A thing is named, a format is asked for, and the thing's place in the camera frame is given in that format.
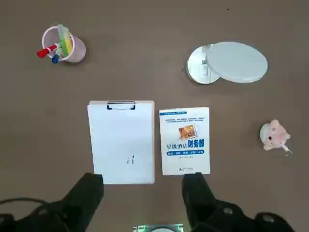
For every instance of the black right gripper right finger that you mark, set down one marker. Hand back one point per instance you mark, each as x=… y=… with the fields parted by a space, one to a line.
x=198 y=205

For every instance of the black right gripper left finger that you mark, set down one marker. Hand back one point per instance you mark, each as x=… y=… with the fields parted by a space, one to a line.
x=82 y=198

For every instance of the white and blue book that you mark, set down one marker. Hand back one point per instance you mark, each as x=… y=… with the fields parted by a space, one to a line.
x=184 y=159

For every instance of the white clipboard with black clip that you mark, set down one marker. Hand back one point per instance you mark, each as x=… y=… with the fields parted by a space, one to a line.
x=120 y=140

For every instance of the pink plush pig toy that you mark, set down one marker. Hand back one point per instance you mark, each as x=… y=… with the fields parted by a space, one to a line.
x=274 y=135

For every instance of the blue marker pen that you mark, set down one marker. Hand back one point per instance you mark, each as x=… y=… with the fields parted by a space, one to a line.
x=55 y=58

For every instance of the pink translucent pen cup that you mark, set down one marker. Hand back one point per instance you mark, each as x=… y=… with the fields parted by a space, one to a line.
x=77 y=49

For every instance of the red marker pen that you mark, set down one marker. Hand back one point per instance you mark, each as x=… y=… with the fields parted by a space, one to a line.
x=43 y=52

